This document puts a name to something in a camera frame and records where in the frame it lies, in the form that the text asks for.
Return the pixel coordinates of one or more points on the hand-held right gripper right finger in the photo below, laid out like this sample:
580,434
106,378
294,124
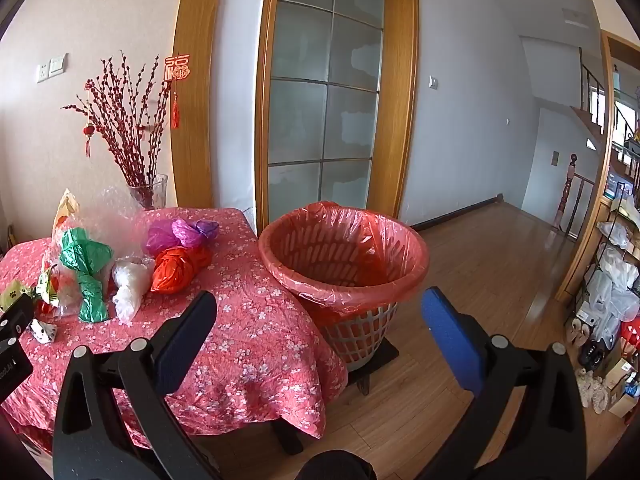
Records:
445,330

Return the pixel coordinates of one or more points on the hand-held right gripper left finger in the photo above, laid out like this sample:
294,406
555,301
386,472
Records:
185,340

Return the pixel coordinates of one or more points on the yellow-green paw print bag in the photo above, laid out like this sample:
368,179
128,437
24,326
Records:
11,294

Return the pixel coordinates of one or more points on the large red plastic bag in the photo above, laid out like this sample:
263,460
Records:
177,270

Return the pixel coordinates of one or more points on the white plastic bag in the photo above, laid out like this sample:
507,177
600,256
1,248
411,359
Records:
127,285

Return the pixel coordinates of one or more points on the white plastic waste basket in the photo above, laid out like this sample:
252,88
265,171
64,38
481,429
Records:
360,332

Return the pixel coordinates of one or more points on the pink plastic bag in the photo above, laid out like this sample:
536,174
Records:
159,240

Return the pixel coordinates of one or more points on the purple plastic bag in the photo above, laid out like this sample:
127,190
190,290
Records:
195,232

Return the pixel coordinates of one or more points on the green plastic bag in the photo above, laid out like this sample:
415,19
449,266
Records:
82,265

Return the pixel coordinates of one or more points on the red basket liner bag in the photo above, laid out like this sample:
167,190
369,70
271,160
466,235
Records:
350,255

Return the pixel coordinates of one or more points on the clear bubble wrap bag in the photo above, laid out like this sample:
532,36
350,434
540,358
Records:
115,215

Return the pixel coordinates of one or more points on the small white dotted wrapper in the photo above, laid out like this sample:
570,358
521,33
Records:
42,331

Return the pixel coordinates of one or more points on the pink floral tablecloth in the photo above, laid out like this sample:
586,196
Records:
250,330

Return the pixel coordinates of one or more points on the yellow and white snack wrapper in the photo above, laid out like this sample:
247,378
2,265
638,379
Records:
47,287

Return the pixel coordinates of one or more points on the beige slippers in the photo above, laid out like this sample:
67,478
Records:
585,332

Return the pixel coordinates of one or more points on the glass vase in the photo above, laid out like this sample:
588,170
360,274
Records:
150,192

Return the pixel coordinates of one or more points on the black shoes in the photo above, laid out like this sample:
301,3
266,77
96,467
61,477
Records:
595,352

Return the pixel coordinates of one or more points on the white crumpled cloth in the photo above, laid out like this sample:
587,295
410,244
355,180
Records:
592,387

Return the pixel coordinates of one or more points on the cream paper bag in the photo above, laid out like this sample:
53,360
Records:
65,210

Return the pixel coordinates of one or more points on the black metal storage rack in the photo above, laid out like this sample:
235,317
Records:
600,260

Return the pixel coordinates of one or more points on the white plastic sack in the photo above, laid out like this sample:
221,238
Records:
614,234
612,280

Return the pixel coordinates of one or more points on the red plastic stool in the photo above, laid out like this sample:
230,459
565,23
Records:
631,332

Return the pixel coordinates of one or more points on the cardboard box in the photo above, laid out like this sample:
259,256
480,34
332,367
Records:
622,402

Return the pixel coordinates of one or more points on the red berry branches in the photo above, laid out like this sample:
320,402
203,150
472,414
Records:
127,125

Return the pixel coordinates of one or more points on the small red lantern ornament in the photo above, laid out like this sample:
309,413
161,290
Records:
88,132

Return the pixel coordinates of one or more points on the red hanging knot ornament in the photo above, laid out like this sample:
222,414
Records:
176,77

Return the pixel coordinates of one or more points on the frosted glass wooden door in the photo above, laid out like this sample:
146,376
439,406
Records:
325,90

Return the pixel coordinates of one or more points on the stair railing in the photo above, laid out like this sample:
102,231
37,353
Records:
595,95

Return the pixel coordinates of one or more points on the wooden newel post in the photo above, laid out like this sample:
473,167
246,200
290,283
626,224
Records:
567,195

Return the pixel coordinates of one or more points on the grey wall panel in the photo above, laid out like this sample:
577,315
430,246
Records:
554,158

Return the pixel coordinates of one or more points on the small white light switch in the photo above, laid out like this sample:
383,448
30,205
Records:
433,81

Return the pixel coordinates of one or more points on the wooden arch frame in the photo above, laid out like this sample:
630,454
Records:
192,85

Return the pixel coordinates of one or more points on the white wall socket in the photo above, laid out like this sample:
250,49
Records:
42,73

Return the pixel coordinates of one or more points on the white wall switch plate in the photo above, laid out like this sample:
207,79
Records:
58,64

